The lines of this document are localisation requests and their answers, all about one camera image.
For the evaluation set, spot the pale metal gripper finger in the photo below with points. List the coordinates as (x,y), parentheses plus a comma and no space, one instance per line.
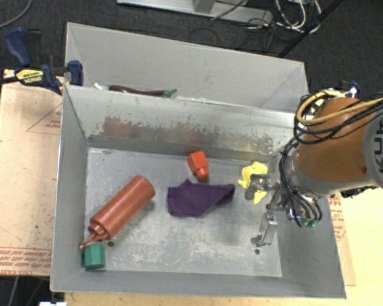
(268,229)
(258,183)

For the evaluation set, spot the yellow toy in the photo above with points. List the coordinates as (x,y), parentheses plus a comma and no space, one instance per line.
(249,171)

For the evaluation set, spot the red-orange bolt-shaped block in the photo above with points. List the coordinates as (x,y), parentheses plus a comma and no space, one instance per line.
(199,162)

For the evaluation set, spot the purple cloth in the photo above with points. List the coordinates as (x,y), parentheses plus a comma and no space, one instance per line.
(192,199)

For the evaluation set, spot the grey metal bin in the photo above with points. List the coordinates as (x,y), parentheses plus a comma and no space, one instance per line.
(180,241)

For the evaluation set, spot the brown squeeze bottle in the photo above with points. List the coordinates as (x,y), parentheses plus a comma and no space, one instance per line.
(122,206)

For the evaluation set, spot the green hexagonal block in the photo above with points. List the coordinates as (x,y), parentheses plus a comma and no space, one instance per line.
(94,256)

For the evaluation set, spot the brown cardboard board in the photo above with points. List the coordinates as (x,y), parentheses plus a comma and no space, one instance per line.
(23,169)

